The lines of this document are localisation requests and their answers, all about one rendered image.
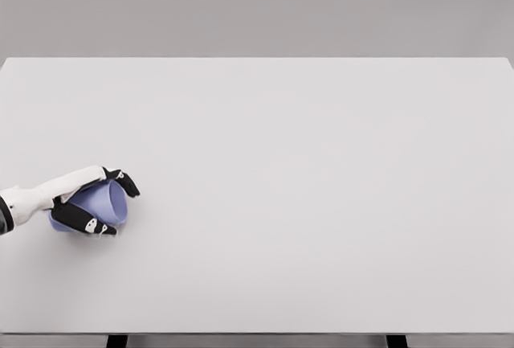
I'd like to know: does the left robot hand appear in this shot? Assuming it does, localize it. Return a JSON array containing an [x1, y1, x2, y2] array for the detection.
[[41, 165, 141, 237]]

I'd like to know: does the lavender blue cup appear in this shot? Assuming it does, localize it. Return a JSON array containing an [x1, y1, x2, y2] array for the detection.
[[48, 178, 130, 235]]

